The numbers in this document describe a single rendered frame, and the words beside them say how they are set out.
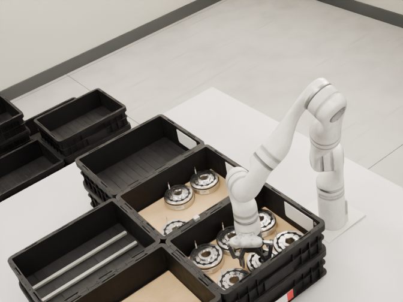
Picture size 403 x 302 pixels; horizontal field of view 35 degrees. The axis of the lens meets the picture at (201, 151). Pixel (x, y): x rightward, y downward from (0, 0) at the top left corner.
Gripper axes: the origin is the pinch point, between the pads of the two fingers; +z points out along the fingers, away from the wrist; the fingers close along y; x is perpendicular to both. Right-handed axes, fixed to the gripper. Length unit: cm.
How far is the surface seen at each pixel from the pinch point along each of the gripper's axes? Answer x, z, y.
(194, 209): -26.5, 2.1, 22.6
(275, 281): 6.1, 1.3, -6.9
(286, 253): 3.0, -7.4, -10.6
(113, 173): -48, 2, 57
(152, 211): -26.0, 2.1, 37.3
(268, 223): -16.1, -0.7, -3.9
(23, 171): -107, 47, 133
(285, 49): -289, 85, 7
